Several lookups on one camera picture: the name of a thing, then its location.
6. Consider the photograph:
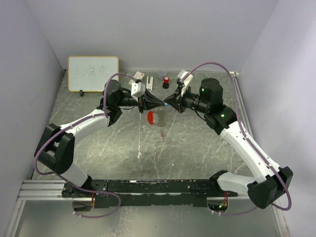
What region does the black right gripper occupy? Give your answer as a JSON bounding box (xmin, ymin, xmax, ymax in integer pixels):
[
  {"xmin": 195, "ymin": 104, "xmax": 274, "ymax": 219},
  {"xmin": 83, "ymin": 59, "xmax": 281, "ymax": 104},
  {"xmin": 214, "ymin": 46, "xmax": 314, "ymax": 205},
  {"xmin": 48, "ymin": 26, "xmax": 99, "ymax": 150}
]
[{"xmin": 164, "ymin": 83, "xmax": 209, "ymax": 114}]

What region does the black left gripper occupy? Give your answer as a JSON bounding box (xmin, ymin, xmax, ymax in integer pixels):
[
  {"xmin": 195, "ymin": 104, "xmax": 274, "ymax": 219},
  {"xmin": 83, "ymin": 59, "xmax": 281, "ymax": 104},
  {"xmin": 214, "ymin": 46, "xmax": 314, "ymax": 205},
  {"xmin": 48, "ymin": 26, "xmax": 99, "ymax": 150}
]
[{"xmin": 117, "ymin": 87, "xmax": 165, "ymax": 114}]

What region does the grey keyring holder red handle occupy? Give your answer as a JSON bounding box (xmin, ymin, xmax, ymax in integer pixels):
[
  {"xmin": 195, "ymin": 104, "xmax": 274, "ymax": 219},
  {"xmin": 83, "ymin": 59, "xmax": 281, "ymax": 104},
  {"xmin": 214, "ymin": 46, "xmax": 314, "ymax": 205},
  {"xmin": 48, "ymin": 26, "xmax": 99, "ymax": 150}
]
[{"xmin": 147, "ymin": 110, "xmax": 167, "ymax": 127}]

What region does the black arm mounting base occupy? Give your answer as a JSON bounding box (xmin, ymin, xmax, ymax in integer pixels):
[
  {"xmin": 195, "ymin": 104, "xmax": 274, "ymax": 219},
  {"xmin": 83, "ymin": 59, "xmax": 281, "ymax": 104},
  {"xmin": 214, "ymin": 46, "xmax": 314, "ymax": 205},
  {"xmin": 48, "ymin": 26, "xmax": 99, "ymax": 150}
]
[{"xmin": 62, "ymin": 179, "xmax": 225, "ymax": 208}]

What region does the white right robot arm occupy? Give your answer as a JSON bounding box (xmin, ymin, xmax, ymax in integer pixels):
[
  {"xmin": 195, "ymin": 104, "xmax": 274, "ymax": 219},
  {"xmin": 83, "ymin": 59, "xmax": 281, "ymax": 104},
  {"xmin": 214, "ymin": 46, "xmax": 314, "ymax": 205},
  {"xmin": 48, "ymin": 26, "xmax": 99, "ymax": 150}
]
[{"xmin": 164, "ymin": 78, "xmax": 293, "ymax": 209}]

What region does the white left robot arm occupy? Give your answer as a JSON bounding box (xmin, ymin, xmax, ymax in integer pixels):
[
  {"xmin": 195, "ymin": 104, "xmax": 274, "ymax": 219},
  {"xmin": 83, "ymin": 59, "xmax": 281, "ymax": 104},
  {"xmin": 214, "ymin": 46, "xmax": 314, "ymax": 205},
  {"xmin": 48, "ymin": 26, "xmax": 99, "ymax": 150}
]
[{"xmin": 35, "ymin": 80, "xmax": 164, "ymax": 197}]

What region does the white stapler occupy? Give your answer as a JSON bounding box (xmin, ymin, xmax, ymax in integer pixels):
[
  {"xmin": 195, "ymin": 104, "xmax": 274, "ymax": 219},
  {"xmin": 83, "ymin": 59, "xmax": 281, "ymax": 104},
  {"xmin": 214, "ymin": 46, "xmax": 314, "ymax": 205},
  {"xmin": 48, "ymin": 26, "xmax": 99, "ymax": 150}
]
[{"xmin": 146, "ymin": 77, "xmax": 154, "ymax": 91}]

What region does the red and black stamp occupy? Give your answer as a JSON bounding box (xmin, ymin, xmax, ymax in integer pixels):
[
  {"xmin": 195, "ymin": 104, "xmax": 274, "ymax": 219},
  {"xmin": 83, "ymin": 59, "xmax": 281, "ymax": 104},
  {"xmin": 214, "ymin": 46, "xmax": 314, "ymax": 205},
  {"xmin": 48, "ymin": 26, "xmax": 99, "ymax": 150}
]
[{"xmin": 162, "ymin": 76, "xmax": 170, "ymax": 89}]

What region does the white and green carton box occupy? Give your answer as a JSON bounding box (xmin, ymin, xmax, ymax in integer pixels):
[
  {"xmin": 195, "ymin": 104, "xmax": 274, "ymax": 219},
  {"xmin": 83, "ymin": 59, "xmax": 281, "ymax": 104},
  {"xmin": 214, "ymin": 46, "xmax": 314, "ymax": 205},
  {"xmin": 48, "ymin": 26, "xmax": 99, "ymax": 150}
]
[{"xmin": 133, "ymin": 71, "xmax": 145, "ymax": 80}]

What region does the clear plastic cup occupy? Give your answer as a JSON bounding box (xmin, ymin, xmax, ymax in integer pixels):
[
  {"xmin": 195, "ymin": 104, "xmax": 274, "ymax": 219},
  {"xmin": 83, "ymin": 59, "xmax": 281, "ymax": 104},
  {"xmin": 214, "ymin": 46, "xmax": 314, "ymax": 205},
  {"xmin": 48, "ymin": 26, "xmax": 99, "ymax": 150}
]
[{"xmin": 158, "ymin": 68, "xmax": 167, "ymax": 80}]

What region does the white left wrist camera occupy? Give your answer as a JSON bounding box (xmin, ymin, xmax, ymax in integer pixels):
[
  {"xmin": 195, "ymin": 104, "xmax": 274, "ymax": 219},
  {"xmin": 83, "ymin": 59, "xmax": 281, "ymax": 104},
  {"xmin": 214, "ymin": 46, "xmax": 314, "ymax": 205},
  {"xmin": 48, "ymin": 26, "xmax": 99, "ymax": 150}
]
[{"xmin": 131, "ymin": 82, "xmax": 146, "ymax": 100}]

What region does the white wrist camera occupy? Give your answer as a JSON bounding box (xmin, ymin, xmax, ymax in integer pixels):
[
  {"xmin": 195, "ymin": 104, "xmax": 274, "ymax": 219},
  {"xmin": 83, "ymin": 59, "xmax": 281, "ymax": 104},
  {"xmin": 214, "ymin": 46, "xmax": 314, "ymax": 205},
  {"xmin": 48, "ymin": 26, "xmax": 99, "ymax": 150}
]
[
  {"xmin": 131, "ymin": 82, "xmax": 146, "ymax": 100},
  {"xmin": 178, "ymin": 70, "xmax": 193, "ymax": 97}
]

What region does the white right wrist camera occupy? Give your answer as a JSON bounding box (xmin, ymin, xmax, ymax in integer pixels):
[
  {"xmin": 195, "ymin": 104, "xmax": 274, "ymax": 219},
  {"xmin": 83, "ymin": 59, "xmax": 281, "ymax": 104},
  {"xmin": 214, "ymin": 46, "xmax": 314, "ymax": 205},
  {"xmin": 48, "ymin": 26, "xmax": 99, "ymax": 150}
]
[{"xmin": 178, "ymin": 70, "xmax": 193, "ymax": 97}]

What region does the small whiteboard with yellow frame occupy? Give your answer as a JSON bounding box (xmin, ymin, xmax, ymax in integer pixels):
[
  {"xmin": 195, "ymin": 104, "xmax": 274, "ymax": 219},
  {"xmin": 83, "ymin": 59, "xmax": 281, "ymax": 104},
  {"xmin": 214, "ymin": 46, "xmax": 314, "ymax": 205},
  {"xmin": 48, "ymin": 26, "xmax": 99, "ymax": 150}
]
[{"xmin": 67, "ymin": 55, "xmax": 119, "ymax": 92}]

